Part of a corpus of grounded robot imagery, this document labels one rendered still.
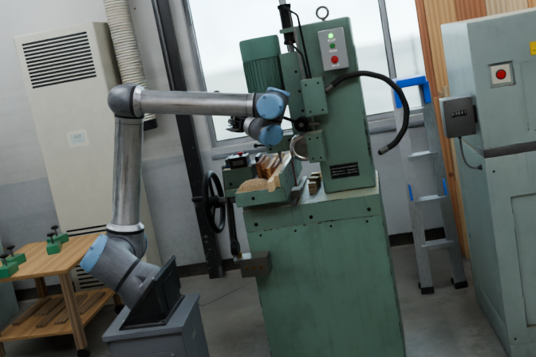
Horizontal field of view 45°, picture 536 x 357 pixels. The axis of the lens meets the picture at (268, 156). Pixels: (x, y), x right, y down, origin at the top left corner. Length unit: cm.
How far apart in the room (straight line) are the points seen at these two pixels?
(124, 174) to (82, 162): 166
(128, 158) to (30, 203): 227
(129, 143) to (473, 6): 238
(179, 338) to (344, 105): 113
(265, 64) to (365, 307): 111
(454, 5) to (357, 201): 177
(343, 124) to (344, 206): 34
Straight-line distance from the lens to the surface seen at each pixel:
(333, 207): 267
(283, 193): 261
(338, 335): 288
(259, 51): 274
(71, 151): 424
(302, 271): 278
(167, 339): 244
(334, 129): 272
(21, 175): 475
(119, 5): 419
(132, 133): 255
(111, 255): 248
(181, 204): 441
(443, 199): 357
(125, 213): 261
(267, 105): 227
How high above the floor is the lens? 146
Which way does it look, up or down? 10 degrees down
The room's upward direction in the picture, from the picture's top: 11 degrees counter-clockwise
